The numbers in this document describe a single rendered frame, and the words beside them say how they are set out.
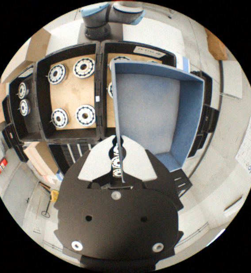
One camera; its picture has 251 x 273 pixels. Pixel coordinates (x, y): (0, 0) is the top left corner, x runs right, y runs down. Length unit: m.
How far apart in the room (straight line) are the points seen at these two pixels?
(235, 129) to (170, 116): 2.82
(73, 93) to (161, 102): 0.38
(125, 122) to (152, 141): 0.08
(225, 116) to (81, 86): 3.11
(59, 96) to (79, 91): 0.11
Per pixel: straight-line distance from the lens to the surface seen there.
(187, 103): 0.20
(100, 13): 0.49
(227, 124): 3.04
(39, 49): 0.78
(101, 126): 0.34
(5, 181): 3.29
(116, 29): 0.66
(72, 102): 0.45
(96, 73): 0.32
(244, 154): 2.99
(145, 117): 0.18
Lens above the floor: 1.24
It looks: 60 degrees down
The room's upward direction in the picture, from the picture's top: 165 degrees clockwise
